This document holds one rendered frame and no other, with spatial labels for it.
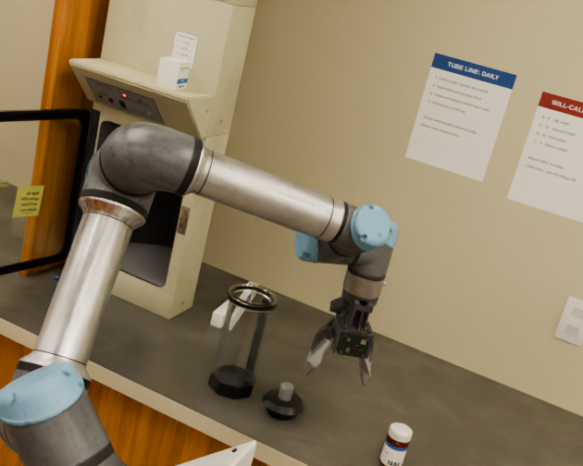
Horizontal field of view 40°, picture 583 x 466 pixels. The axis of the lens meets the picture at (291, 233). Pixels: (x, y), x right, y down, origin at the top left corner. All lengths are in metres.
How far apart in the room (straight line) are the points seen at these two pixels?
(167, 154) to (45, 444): 0.45
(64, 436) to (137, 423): 0.69
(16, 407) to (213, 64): 0.97
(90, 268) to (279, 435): 0.58
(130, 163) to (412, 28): 1.05
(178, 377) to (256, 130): 0.81
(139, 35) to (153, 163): 0.73
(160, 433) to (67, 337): 0.56
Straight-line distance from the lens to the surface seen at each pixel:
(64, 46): 1.98
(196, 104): 1.78
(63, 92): 2.01
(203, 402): 1.72
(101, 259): 1.32
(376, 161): 2.16
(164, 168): 1.25
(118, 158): 1.27
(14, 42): 2.75
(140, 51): 1.94
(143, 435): 1.83
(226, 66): 1.85
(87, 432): 1.15
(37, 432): 1.14
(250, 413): 1.72
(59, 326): 1.30
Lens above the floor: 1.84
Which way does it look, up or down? 19 degrees down
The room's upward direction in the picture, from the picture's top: 14 degrees clockwise
